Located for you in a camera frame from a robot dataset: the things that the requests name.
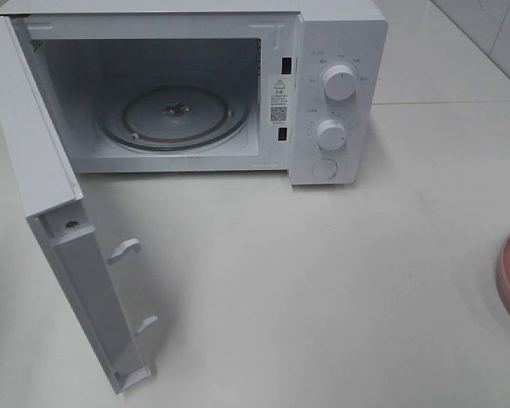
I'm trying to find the white microwave knob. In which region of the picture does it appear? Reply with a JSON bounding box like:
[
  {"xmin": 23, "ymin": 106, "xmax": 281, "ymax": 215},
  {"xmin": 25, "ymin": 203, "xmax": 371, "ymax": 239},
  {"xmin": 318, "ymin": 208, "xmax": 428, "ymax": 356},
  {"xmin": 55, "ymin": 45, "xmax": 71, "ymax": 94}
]
[
  {"xmin": 315, "ymin": 119, "xmax": 348, "ymax": 151},
  {"xmin": 322, "ymin": 61, "xmax": 359, "ymax": 101}
]

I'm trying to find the white microwave door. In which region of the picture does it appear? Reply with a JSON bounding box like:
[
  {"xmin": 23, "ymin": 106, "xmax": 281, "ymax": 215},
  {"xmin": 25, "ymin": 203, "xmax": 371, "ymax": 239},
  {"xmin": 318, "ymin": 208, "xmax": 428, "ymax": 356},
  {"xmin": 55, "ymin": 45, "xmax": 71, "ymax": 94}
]
[{"xmin": 0, "ymin": 16, "xmax": 158, "ymax": 394}]

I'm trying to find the glass microwave turntable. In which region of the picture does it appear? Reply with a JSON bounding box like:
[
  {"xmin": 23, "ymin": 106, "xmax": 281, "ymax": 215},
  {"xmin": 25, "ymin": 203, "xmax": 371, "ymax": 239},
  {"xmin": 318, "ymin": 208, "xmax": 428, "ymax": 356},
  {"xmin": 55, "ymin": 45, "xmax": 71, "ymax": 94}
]
[{"xmin": 98, "ymin": 71, "xmax": 258, "ymax": 152}]

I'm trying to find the white microwave oven body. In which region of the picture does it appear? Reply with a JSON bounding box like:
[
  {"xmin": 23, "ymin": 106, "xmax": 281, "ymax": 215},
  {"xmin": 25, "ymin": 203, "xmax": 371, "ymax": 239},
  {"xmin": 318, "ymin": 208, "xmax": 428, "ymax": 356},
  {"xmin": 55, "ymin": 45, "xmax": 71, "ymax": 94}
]
[{"xmin": 0, "ymin": 1, "xmax": 388, "ymax": 187}]

